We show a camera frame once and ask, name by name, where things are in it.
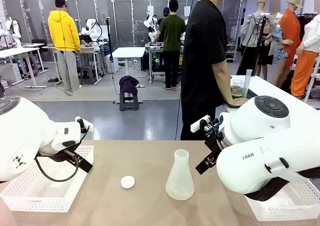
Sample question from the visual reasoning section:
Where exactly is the dark cloth bundle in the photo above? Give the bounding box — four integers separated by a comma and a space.
118, 75, 140, 95

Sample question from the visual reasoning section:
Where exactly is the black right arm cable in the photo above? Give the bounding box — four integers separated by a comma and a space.
246, 169, 320, 202

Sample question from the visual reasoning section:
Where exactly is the long white desk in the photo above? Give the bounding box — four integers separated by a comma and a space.
0, 47, 49, 89

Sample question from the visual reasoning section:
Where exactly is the person in green shirt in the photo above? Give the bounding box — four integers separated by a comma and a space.
153, 0, 187, 90

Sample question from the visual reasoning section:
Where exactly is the black camera tripod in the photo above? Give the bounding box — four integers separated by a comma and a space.
235, 13, 270, 77

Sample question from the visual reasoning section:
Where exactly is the person in yellow hoodie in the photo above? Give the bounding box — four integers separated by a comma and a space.
47, 0, 83, 91

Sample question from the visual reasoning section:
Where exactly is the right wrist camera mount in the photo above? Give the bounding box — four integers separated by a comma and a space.
190, 114, 214, 133

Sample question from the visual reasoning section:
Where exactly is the white round flask cap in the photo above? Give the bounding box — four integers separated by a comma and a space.
120, 175, 136, 189

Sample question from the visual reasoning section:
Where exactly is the black step stool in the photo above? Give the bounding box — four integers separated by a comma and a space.
119, 92, 140, 112

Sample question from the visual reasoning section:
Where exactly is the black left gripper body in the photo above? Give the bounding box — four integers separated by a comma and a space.
37, 148, 76, 162

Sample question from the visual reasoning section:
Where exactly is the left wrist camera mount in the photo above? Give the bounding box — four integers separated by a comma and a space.
74, 116, 95, 134

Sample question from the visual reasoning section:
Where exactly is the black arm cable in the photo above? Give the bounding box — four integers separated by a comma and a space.
246, 169, 320, 202
34, 125, 88, 183

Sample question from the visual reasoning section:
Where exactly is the black light stand pole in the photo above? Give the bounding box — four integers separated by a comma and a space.
104, 17, 115, 74

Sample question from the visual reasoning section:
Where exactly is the clear plastic measuring beaker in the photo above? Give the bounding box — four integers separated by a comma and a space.
231, 79, 247, 98

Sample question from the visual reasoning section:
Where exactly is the clear graduated cylinder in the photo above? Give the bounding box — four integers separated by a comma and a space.
244, 69, 252, 98

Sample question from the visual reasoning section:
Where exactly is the white shoe rack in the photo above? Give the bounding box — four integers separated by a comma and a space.
225, 43, 238, 63

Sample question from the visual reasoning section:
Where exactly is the small white standing desk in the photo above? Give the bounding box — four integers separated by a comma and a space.
111, 47, 147, 88

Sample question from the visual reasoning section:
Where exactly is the mannequin in orange trousers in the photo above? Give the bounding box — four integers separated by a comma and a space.
290, 0, 320, 99

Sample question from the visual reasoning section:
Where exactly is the mannequin in orange dress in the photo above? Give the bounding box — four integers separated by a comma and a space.
272, 0, 305, 87

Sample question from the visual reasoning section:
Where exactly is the figure in floral blue shirt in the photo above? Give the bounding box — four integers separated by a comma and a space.
268, 0, 294, 64

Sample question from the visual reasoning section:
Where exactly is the person's right hand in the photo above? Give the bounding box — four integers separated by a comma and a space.
225, 96, 249, 108

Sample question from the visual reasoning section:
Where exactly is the grey step stool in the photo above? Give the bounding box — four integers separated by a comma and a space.
79, 65, 98, 85

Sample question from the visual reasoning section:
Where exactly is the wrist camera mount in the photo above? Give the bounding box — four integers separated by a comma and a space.
74, 116, 95, 134
190, 114, 214, 133

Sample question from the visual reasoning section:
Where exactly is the white perforated plastic basket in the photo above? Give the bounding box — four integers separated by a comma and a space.
0, 145, 95, 213
243, 179, 320, 222

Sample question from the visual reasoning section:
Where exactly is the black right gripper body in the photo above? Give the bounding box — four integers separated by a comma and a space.
204, 122, 225, 159

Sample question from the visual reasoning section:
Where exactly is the translucent plastic conical flask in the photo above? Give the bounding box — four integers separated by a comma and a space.
165, 149, 196, 201

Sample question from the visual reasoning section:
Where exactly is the mannequin in grey shirt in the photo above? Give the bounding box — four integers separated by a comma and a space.
240, 0, 279, 76

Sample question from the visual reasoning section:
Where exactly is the person's right forearm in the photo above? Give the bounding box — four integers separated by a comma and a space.
213, 73, 236, 102

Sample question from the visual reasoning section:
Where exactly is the person in black t-shirt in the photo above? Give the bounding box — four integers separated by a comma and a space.
180, 0, 248, 141

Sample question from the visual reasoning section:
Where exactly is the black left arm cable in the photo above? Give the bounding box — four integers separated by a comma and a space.
34, 125, 88, 183

